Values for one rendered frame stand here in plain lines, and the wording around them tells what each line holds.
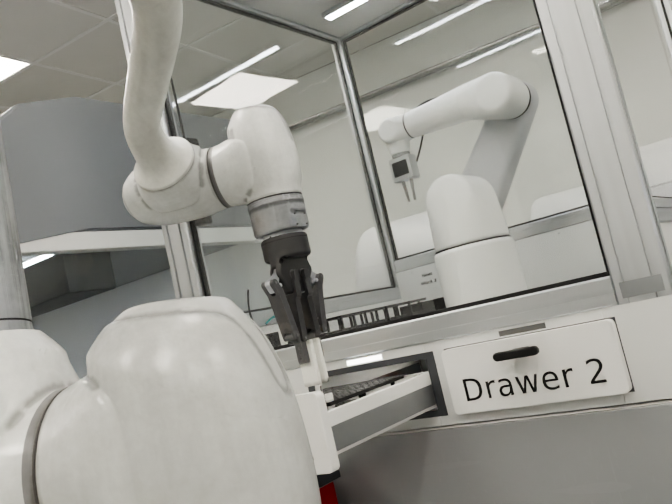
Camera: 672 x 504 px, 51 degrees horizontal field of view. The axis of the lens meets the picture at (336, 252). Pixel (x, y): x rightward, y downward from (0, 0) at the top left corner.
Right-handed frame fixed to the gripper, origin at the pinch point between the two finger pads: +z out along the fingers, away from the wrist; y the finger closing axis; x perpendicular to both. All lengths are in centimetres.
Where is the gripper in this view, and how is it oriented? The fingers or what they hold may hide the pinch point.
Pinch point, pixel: (312, 362)
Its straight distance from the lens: 111.9
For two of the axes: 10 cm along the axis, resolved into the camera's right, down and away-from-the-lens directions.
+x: -7.8, 2.4, 5.7
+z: 2.3, 9.7, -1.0
